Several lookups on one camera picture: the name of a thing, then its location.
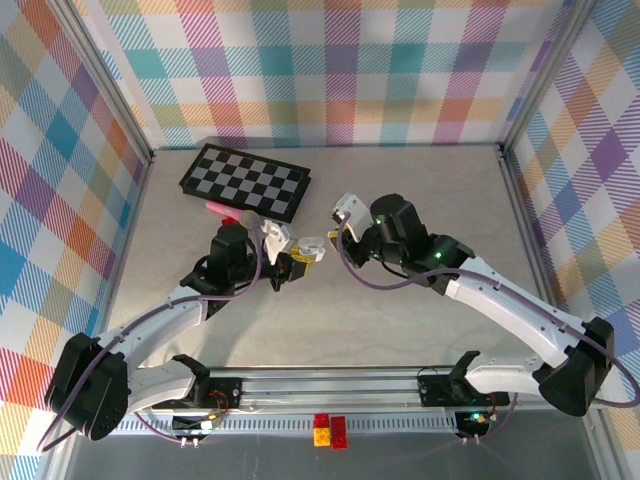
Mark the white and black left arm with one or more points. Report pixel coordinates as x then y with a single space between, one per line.
150 320

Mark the small red toy brick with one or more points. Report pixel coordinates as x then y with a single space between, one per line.
322 420

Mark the long aluminium base rail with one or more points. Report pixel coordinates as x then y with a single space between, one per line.
325 387

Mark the long red toy brick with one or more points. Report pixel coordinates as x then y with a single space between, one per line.
339 432

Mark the yellow toy brick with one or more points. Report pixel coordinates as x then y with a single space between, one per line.
322 437

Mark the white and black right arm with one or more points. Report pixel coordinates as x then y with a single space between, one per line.
500 295

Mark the black and grey chessboard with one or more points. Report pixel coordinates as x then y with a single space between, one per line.
245 177

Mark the aluminium frame post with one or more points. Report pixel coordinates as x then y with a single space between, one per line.
546 75
106 80

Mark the small circuit board with LED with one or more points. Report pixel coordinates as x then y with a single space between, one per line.
197 425
472 422

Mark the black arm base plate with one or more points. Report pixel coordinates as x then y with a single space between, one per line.
435 392
230 392

